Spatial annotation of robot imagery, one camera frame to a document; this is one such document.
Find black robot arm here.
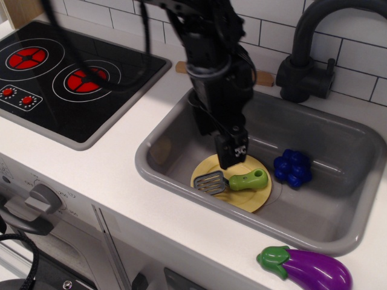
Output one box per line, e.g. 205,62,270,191
140,1,256,169

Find grey oven door handle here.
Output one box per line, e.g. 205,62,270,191
1,196,54,236

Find purple toy eggplant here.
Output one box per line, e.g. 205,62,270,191
256,246,353,289

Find grey oven knob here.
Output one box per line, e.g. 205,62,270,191
25,184,62,214

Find wooden side panel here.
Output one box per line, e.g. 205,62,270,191
1,0,44,30

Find grey sink basin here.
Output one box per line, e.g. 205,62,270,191
135,92,386,256

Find green handled grey spatula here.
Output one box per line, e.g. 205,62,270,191
193,169,268,196

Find wooden block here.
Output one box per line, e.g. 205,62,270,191
175,61,275,87

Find yellow plate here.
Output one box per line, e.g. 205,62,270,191
190,155,272,213

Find black braided cable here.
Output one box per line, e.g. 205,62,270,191
42,0,152,91

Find black toy stove top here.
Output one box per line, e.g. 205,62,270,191
1,21,171,150

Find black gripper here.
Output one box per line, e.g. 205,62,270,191
186,63,253,170

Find black faucet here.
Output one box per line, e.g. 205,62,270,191
276,0,386,103

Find blue toy grapes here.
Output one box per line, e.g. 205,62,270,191
273,149,313,188

